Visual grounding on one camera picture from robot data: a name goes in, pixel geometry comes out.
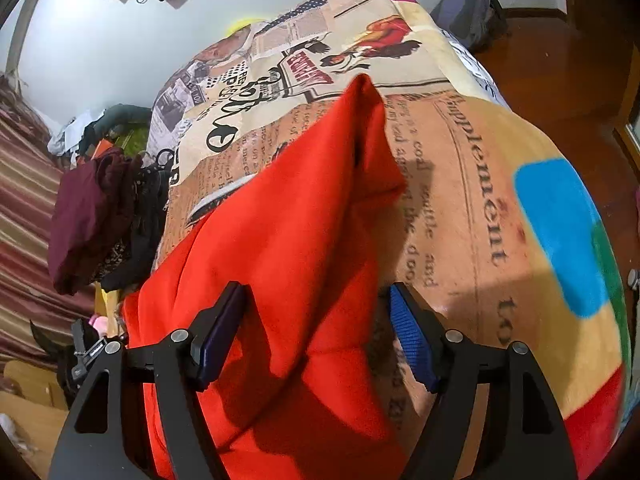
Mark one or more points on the pink cloth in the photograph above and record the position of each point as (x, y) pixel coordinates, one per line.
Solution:
(99, 325)

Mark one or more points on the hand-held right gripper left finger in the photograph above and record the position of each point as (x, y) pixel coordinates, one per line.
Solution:
(220, 332)

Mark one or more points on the grey backpack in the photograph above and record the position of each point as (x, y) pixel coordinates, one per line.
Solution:
(465, 7)

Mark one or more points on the white crumpled cloth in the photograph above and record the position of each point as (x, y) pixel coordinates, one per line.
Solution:
(70, 135)

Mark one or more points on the grey cushion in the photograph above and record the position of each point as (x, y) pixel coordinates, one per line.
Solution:
(125, 115)

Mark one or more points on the black folded garment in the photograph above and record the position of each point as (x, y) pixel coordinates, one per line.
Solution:
(145, 240)

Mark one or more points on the striped red curtain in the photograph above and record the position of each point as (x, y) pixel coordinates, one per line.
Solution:
(30, 210)

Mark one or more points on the white sliding wardrobe door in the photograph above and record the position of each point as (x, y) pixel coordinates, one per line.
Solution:
(631, 125)

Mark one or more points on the yellow foam tube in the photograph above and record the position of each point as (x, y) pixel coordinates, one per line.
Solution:
(245, 25)

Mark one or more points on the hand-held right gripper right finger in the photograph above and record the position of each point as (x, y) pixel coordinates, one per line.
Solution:
(410, 340)

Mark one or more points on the red zip jacket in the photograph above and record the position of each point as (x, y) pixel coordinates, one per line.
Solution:
(300, 260)

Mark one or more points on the orange box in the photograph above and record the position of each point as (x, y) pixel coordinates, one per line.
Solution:
(101, 149)

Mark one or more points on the printed blanket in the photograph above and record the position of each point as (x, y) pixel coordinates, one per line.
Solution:
(475, 160)

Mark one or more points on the maroon folded garment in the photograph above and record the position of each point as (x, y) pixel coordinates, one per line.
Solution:
(85, 230)

